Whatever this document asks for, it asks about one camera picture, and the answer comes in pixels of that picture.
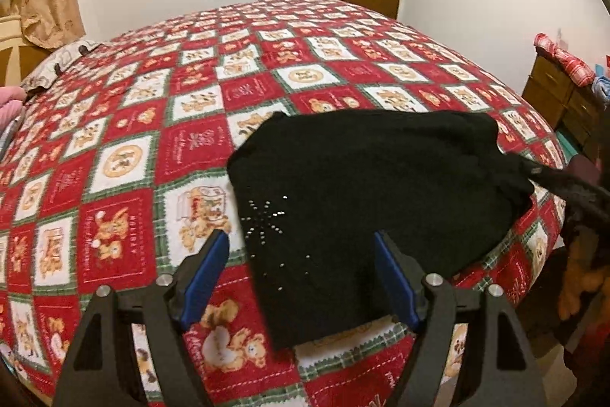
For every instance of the red plaid cloth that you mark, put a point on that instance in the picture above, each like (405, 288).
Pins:
(567, 59)

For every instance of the black knitted sweater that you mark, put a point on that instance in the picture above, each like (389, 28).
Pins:
(357, 187)

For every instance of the red printed patchwork bedspread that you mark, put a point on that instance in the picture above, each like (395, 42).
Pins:
(143, 125)

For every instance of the cream wooden headboard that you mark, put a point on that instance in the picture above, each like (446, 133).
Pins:
(12, 54)

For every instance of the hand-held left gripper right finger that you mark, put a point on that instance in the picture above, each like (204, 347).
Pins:
(395, 278)

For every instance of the brown wooden dresser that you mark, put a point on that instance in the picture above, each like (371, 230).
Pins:
(553, 87)

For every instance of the blue cloth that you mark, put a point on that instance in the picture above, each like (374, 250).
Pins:
(602, 86)

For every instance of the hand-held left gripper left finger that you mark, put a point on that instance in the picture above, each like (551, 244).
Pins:
(205, 278)

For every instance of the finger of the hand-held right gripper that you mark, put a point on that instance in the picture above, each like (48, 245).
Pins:
(572, 192)

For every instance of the grey patterned pillow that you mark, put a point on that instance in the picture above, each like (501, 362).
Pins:
(62, 61)

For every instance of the pink folded blanket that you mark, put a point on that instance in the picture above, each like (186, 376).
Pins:
(9, 109)

